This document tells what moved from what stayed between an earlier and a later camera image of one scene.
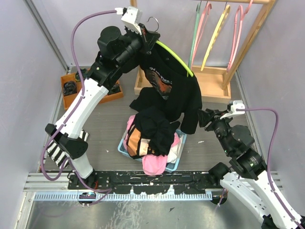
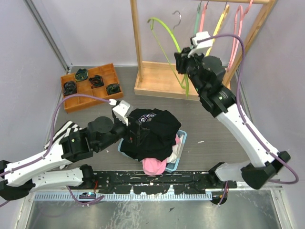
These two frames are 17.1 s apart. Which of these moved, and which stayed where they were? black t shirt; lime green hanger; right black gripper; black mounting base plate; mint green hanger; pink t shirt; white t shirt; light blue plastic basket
Moved: right black gripper; lime green hanger; black t shirt
Stayed: black mounting base plate; pink t shirt; white t shirt; light blue plastic basket; mint green hanger
